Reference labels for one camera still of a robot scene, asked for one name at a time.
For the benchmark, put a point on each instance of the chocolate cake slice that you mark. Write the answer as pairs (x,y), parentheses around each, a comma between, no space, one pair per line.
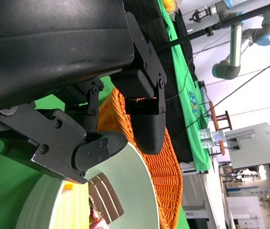
(106,200)

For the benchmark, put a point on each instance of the yellow layered cake slice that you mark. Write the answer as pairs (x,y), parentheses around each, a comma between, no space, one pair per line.
(68,188)

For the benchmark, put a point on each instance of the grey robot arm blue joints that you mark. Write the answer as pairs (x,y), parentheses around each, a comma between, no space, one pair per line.
(235,47)

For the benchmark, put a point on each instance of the grey-green round bowl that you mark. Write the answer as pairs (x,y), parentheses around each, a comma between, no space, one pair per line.
(132,186)

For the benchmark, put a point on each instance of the black backdrop cloth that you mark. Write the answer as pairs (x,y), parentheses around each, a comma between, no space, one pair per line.
(173,114)

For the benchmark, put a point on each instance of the green tablecloth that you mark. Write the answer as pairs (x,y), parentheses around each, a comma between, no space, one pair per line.
(1,190)

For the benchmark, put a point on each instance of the orange wicker basket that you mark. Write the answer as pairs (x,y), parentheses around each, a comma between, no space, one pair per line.
(165,176)

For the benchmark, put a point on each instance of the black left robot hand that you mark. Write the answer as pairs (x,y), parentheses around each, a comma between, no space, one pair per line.
(53,47)

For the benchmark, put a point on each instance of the white cabinet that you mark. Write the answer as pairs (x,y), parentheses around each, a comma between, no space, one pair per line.
(197,190)

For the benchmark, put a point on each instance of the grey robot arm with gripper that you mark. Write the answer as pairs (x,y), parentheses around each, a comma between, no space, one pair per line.
(218,9)

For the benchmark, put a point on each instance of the black camera boom pole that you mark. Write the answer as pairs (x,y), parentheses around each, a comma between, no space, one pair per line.
(185,39)

